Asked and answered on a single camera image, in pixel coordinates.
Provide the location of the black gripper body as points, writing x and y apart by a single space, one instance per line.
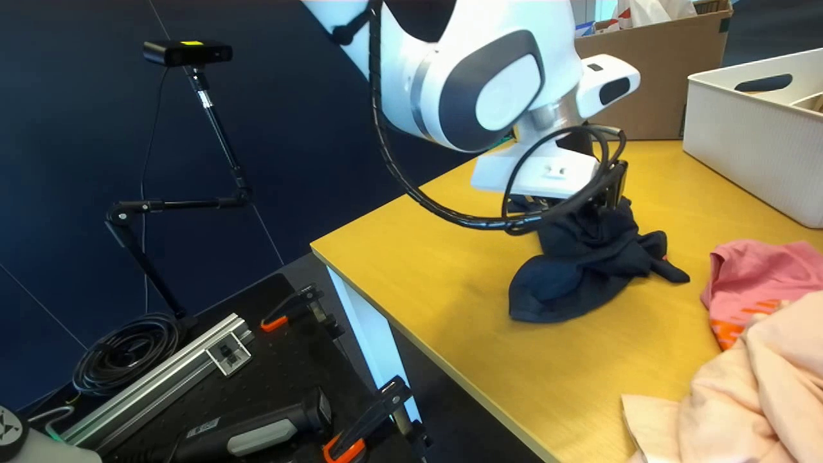
611 186

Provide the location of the black shirt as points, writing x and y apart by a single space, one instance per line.
567 282

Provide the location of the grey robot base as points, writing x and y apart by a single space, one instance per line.
35 450

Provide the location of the brown cardboard box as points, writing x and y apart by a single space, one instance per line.
670 84

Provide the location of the white plastic bin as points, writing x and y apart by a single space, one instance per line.
755 144

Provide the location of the pink cloth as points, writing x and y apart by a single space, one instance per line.
755 279

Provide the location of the peach cloth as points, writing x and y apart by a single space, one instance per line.
755 401

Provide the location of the black orange bar clamp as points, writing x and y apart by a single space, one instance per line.
273 321
343 447

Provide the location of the black grey power tool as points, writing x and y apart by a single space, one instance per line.
266 427

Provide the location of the aluminium extrusion bar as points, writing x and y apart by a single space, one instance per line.
163 380

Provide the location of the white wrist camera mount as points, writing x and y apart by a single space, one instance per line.
549 176

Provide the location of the black articulated camera stand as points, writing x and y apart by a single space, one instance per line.
180 203

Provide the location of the black camera on stand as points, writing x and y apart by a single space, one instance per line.
195 54

